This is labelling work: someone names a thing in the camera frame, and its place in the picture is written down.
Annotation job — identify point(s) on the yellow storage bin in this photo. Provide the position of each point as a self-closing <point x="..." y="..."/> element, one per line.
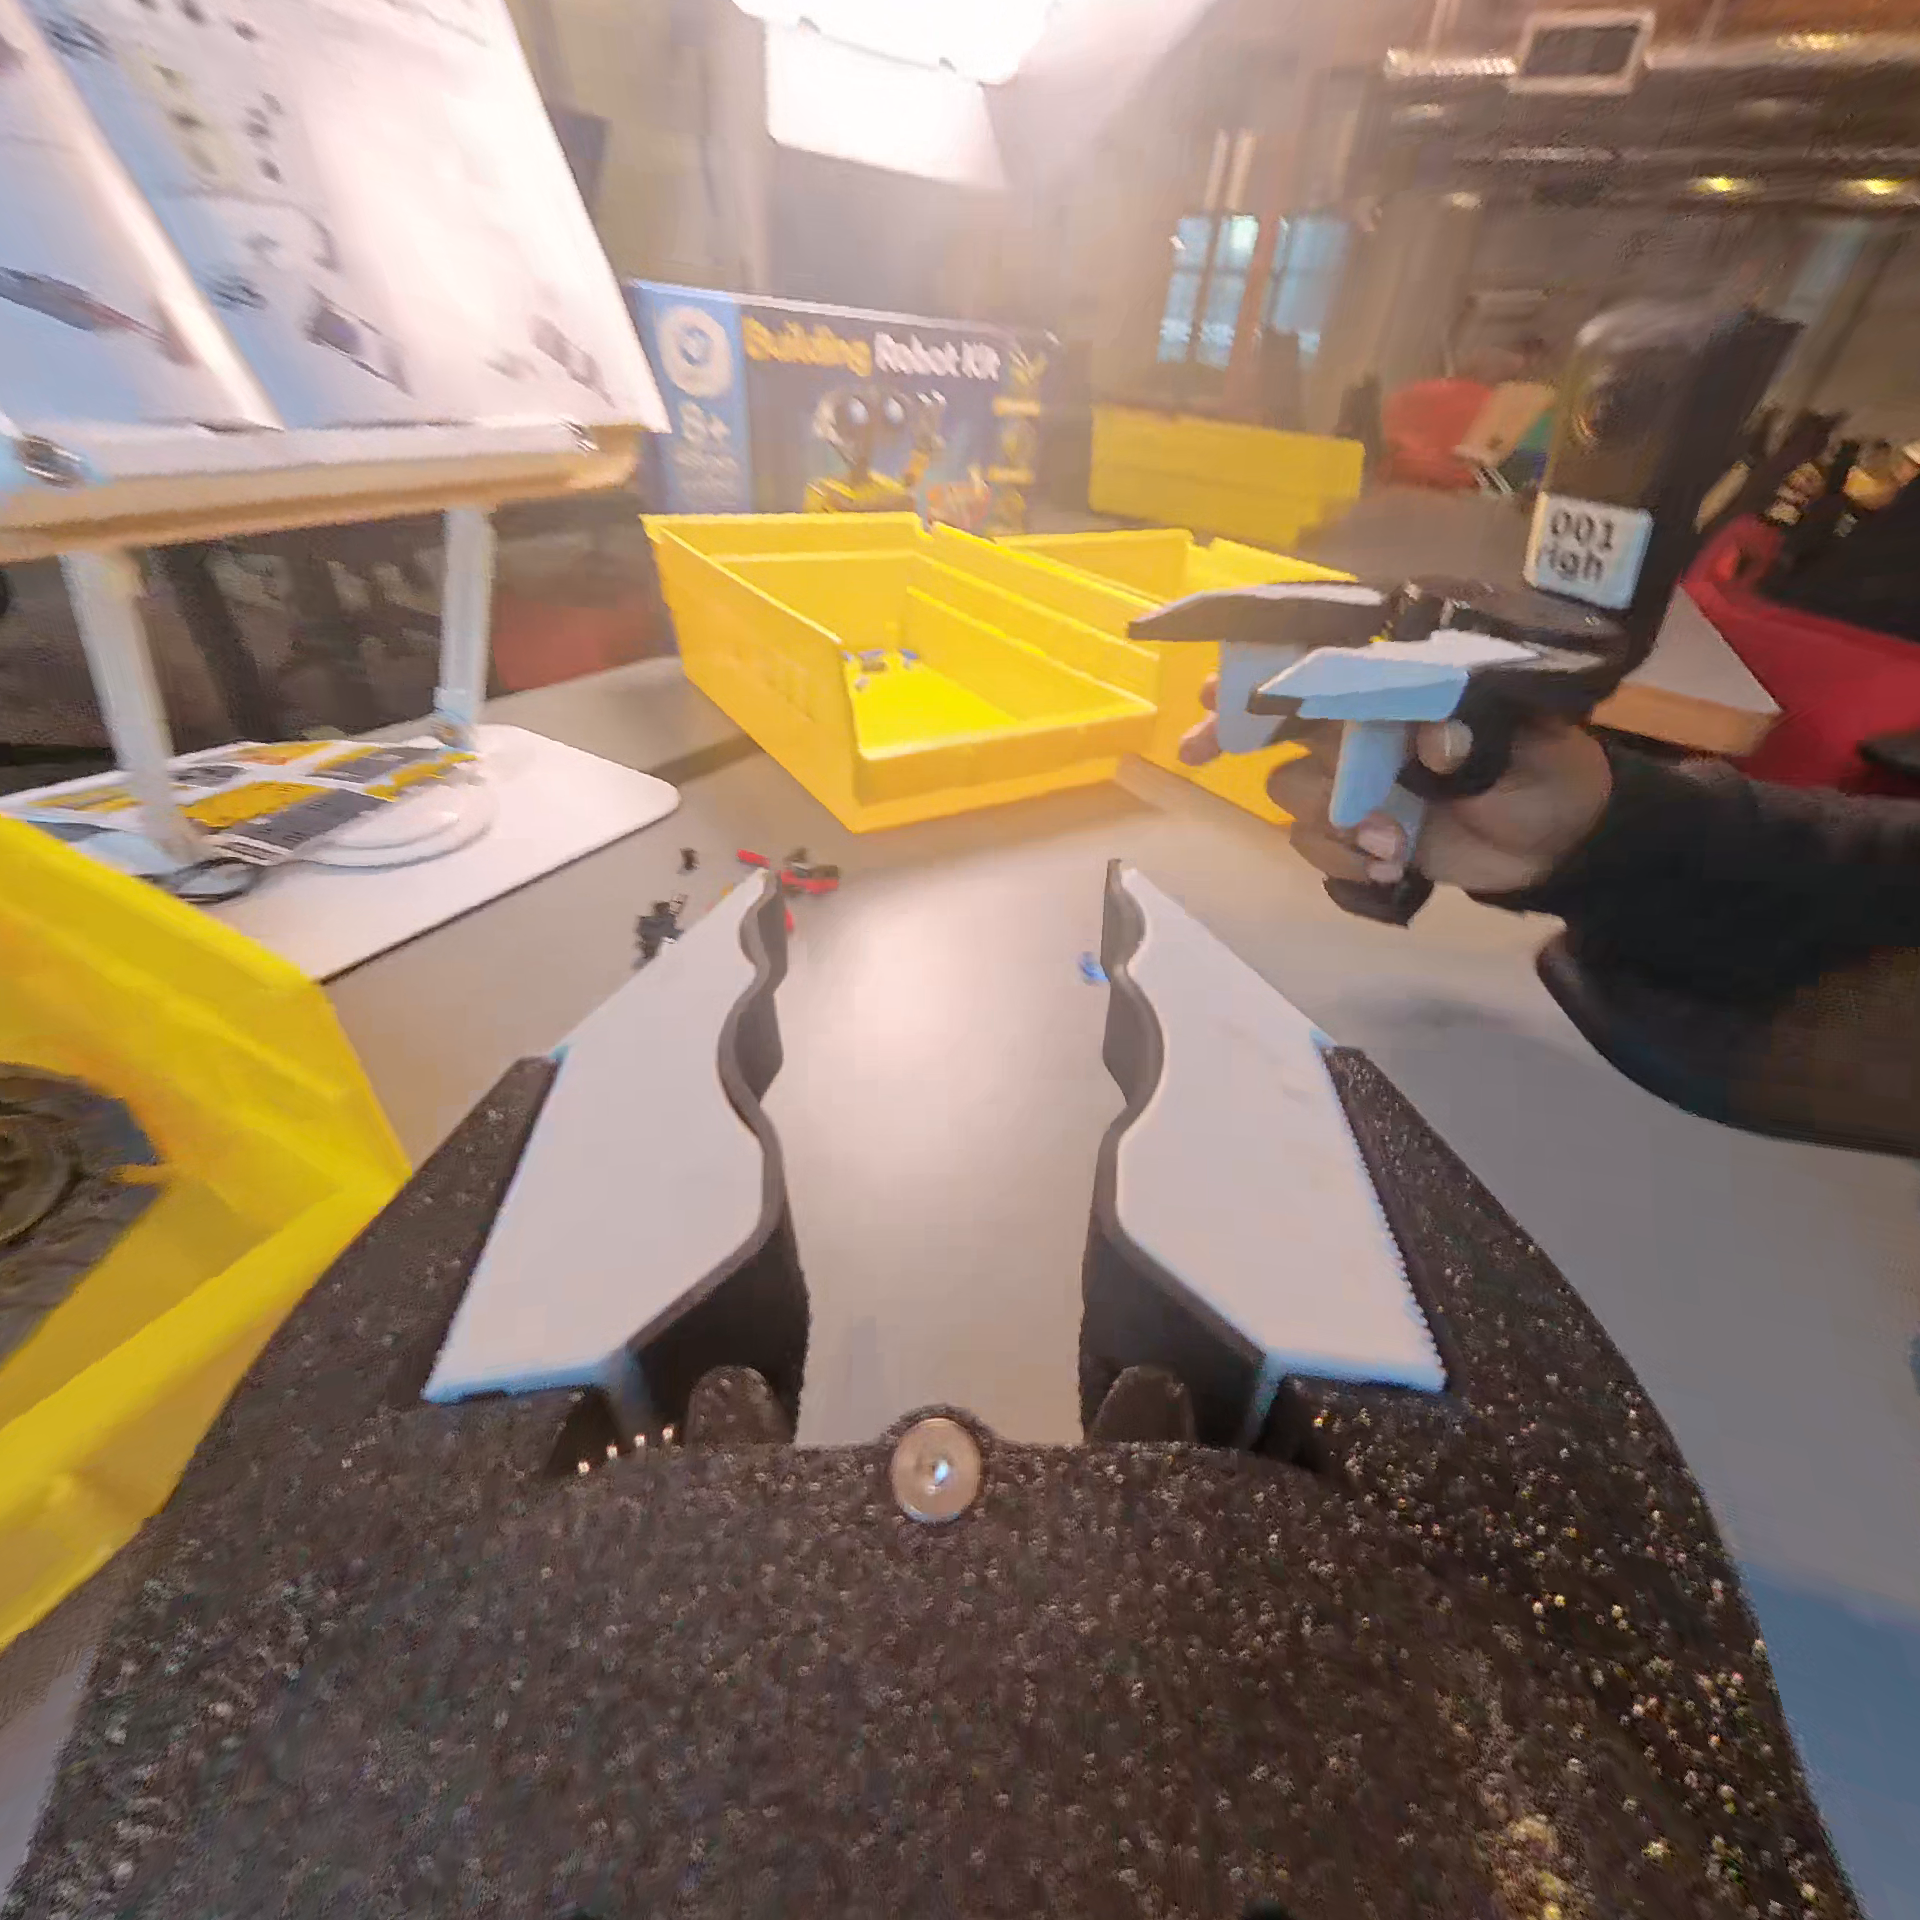
<point x="974" y="750"/>
<point x="195" y="1050"/>
<point x="1214" y="473"/>
<point x="1184" y="563"/>

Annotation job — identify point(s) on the grey desk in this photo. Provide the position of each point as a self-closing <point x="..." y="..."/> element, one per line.
<point x="931" y="1126"/>

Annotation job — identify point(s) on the pile of small brick pieces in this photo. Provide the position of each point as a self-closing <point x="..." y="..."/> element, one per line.
<point x="803" y="873"/>

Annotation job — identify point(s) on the person's right hand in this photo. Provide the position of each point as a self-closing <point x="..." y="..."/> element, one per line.
<point x="1515" y="839"/>

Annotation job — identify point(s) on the white instruction booklet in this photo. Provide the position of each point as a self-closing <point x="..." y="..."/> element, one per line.
<point x="329" y="195"/>

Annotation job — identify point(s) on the yellow printed leaflet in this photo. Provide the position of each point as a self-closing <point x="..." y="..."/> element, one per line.
<point x="271" y="797"/>

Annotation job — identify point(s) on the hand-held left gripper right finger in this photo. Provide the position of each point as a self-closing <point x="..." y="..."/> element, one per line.
<point x="1275" y="1200"/>

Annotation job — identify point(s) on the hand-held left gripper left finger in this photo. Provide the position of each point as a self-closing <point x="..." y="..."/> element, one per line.
<point x="630" y="1200"/>

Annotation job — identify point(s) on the red plastic container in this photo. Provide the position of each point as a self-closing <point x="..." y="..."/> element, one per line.
<point x="1828" y="661"/>

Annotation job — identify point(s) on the large paned window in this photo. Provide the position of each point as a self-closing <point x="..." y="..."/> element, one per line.
<point x="1244" y="293"/>

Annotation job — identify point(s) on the blue robot kit box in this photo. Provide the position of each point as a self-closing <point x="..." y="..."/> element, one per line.
<point x="902" y="389"/>

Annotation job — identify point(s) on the wooden edged table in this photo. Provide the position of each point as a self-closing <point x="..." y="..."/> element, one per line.
<point x="1695" y="690"/>

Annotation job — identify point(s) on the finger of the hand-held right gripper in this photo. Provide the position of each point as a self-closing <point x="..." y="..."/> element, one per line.
<point x="1259" y="616"/>
<point x="1395" y="682"/>

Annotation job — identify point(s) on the cluster of blue brick pins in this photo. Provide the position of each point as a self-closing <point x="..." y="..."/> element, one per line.
<point x="878" y="667"/>

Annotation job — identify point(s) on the bright light panel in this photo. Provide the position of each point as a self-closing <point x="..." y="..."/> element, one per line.
<point x="902" y="89"/>

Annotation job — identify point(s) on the white booklet stand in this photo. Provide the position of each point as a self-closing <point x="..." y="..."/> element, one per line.
<point x="300" y="488"/>

